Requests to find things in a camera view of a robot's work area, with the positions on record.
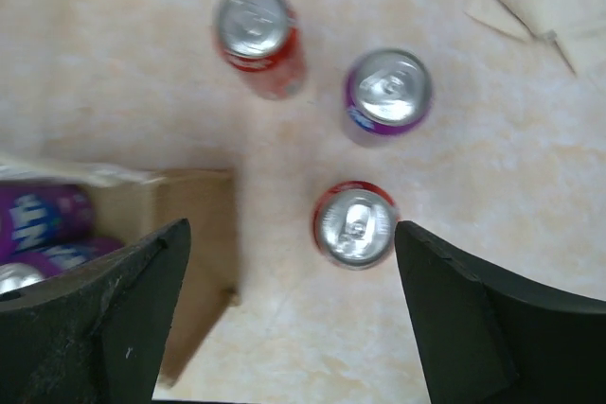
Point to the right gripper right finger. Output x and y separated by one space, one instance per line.
489 335

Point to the canvas bag with white handles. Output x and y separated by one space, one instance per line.
207 200

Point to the red can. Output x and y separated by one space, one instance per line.
261 40
353 224

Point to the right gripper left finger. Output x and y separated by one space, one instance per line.
96 334

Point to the purple can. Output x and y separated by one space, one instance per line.
387 93
37 265
36 215

